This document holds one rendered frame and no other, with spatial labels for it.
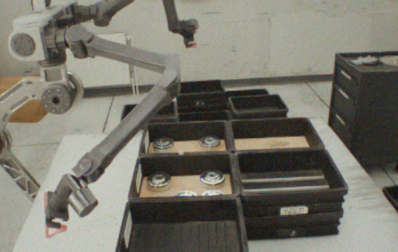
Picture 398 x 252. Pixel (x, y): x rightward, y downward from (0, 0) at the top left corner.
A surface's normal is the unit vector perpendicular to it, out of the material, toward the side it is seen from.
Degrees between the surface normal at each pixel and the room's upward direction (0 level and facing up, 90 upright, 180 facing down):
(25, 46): 90
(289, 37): 90
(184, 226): 0
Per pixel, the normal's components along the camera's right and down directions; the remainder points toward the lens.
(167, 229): -0.05, -0.89
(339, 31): 0.07, 0.45
